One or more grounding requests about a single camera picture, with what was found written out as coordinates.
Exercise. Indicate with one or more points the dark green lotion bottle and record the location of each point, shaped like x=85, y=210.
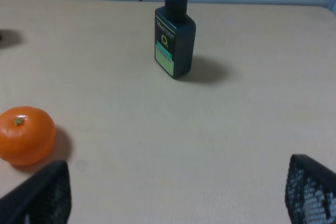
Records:
x=174, y=38

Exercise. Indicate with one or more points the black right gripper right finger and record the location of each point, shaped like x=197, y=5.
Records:
x=310, y=191

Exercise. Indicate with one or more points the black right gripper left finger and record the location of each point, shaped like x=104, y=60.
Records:
x=45, y=197

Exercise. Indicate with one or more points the orange mandarin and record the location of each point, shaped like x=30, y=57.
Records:
x=27, y=135

